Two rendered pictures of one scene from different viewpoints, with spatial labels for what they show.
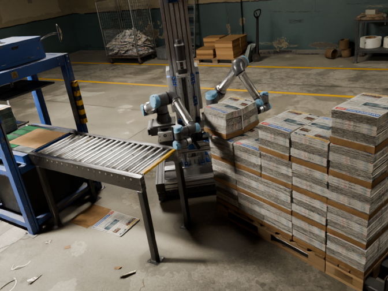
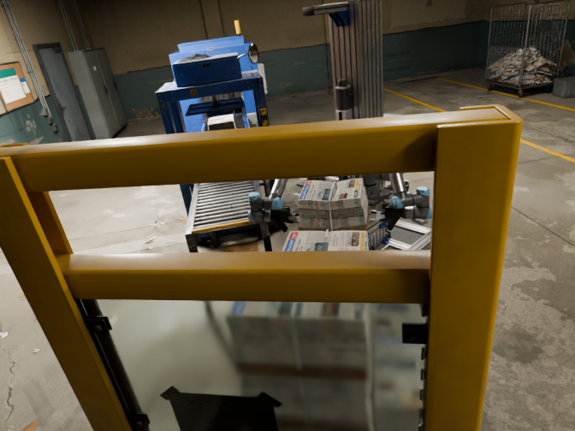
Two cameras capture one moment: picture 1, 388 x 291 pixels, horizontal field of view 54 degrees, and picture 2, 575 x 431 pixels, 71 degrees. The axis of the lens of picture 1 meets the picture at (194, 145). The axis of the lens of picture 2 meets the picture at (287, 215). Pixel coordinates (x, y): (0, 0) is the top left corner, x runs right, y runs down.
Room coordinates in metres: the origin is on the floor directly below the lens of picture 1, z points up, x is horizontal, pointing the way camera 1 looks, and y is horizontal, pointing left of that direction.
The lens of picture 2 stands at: (1.52, -1.80, 1.97)
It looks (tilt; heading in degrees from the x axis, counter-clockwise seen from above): 26 degrees down; 50
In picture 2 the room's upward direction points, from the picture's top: 8 degrees counter-clockwise
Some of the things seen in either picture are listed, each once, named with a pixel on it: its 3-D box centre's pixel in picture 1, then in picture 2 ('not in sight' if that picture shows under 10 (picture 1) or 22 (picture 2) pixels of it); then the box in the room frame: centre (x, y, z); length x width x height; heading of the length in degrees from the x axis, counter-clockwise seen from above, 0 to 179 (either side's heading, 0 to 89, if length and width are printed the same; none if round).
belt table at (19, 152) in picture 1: (30, 141); not in sight; (3.68, 1.66, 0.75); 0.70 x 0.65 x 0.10; 55
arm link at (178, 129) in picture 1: (180, 131); (257, 202); (2.87, 0.09, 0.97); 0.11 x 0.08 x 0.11; 113
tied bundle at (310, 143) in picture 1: (324, 143); not in sight; (2.37, -0.90, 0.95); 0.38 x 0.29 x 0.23; 127
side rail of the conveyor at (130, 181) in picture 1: (81, 169); (196, 202); (2.89, 0.96, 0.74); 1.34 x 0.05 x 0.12; 55
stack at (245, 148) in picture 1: (276, 188); not in sight; (2.72, -0.64, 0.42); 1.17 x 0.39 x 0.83; 37
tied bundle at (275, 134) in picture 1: (290, 133); (326, 267); (2.61, -0.72, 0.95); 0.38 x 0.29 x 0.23; 125
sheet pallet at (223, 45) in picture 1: (222, 49); not in sight; (9.61, -1.00, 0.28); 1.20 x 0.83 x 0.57; 55
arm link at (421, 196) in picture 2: (264, 97); (419, 197); (3.43, -0.71, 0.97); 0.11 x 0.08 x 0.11; 149
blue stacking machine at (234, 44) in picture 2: not in sight; (224, 93); (5.28, 3.85, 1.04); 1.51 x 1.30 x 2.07; 55
